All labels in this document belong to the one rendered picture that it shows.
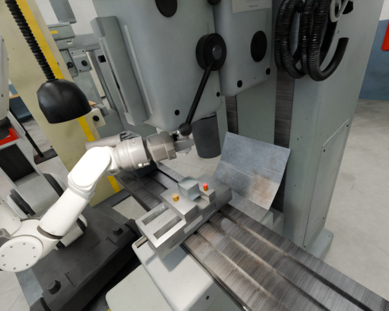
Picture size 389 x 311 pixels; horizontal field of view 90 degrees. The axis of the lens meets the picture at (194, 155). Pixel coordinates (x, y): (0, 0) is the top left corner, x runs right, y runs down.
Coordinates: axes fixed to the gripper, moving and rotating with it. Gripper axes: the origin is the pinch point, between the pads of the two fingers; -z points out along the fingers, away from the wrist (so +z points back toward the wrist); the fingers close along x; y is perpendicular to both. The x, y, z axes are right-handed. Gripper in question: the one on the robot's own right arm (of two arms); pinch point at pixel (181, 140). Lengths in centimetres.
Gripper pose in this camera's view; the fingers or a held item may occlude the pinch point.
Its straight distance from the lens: 58.6
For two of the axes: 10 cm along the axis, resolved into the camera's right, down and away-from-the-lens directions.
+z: -9.5, 2.8, -1.6
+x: -2.8, -4.6, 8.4
